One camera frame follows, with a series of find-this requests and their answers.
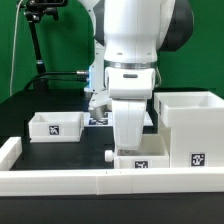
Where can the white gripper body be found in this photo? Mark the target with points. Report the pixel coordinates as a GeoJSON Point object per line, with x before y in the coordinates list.
{"type": "Point", "coordinates": [129, 90]}

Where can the white front drawer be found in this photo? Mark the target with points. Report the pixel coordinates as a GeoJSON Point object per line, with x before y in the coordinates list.
{"type": "Point", "coordinates": [152, 153]}

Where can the white drawer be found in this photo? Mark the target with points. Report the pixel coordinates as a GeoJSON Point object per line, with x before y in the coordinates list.
{"type": "Point", "coordinates": [56, 126]}
{"type": "Point", "coordinates": [152, 153]}

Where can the white drawer cabinet box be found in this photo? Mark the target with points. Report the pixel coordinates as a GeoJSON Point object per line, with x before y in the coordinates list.
{"type": "Point", "coordinates": [192, 125]}

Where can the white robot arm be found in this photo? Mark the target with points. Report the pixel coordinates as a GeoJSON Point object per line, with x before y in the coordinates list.
{"type": "Point", "coordinates": [128, 34]}

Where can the white rear drawer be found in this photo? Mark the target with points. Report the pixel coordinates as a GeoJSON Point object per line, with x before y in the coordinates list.
{"type": "Point", "coordinates": [56, 126]}

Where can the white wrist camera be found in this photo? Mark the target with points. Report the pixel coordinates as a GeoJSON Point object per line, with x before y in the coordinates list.
{"type": "Point", "coordinates": [99, 102]}

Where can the white marker base plate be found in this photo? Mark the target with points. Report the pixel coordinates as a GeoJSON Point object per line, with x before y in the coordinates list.
{"type": "Point", "coordinates": [107, 120]}

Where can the white front fence wall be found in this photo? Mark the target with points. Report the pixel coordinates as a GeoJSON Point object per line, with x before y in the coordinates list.
{"type": "Point", "coordinates": [111, 182]}

